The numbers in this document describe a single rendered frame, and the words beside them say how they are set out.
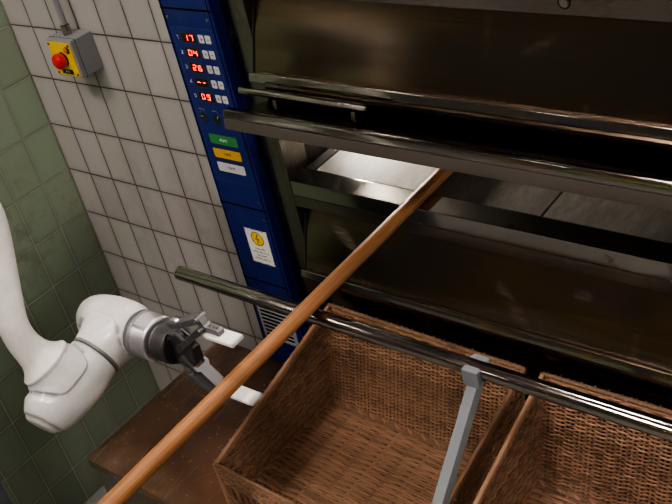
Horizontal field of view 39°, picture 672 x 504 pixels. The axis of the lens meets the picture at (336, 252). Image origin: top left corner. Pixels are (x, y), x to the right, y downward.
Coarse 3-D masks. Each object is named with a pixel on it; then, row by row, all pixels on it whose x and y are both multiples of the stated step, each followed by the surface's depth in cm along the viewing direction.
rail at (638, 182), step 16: (224, 112) 194; (240, 112) 191; (256, 112) 190; (288, 128) 185; (304, 128) 182; (320, 128) 179; (336, 128) 177; (352, 128) 176; (384, 144) 171; (400, 144) 169; (416, 144) 166; (432, 144) 164; (448, 144) 163; (480, 160) 159; (496, 160) 157; (512, 160) 155; (528, 160) 154; (544, 160) 153; (576, 176) 149; (592, 176) 147; (608, 176) 146; (624, 176) 144; (640, 176) 143; (656, 192) 142
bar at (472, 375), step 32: (224, 288) 188; (320, 320) 174; (352, 320) 171; (416, 352) 161; (448, 352) 158; (480, 384) 155; (512, 384) 151; (544, 384) 148; (608, 416) 141; (640, 416) 139; (448, 448) 156; (448, 480) 155
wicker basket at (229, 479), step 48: (336, 336) 232; (432, 336) 213; (288, 384) 224; (336, 384) 238; (384, 384) 227; (432, 384) 216; (240, 432) 214; (288, 432) 229; (336, 432) 231; (384, 432) 228; (432, 432) 221; (480, 432) 212; (240, 480) 206; (288, 480) 221; (336, 480) 218; (384, 480) 215; (432, 480) 212; (480, 480) 194
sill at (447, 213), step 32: (320, 192) 213; (352, 192) 207; (384, 192) 205; (448, 224) 194; (480, 224) 188; (512, 224) 185; (544, 224) 183; (576, 224) 181; (576, 256) 178; (608, 256) 173; (640, 256) 169
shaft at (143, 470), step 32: (416, 192) 196; (384, 224) 189; (352, 256) 182; (320, 288) 175; (288, 320) 169; (256, 352) 163; (224, 384) 158; (192, 416) 153; (160, 448) 148; (128, 480) 144
